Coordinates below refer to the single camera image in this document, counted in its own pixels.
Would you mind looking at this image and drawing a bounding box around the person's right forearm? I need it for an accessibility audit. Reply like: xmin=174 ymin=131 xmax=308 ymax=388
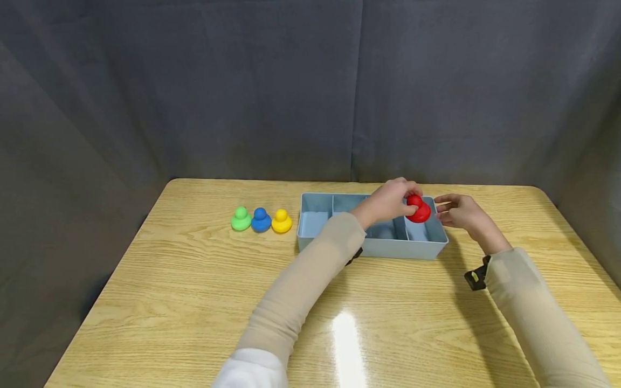
xmin=485 ymin=247 xmax=613 ymax=388

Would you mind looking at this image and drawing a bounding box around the person's left hand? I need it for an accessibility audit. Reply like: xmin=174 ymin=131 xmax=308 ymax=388
xmin=350 ymin=177 xmax=424 ymax=230

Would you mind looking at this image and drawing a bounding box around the yellow toy duck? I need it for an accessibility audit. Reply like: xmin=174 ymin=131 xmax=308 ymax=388
xmin=271 ymin=209 xmax=293 ymax=234

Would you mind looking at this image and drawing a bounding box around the blue toy duck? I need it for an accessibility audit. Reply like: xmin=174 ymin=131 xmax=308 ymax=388
xmin=250 ymin=207 xmax=272 ymax=233

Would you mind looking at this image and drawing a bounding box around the light blue divided tray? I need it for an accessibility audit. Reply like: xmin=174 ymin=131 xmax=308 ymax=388
xmin=296 ymin=192 xmax=450 ymax=260

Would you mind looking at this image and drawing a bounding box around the person's right hand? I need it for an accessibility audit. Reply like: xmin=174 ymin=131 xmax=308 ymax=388
xmin=433 ymin=193 xmax=512 ymax=255

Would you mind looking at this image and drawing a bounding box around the person's left forearm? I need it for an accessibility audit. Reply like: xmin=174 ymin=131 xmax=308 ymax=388
xmin=212 ymin=212 xmax=367 ymax=388

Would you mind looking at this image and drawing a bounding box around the red toy duck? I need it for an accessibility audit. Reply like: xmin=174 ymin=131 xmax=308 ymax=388
xmin=405 ymin=195 xmax=432 ymax=224

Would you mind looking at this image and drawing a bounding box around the green toy duck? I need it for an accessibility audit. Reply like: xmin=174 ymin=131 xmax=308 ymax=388
xmin=230 ymin=206 xmax=252 ymax=232

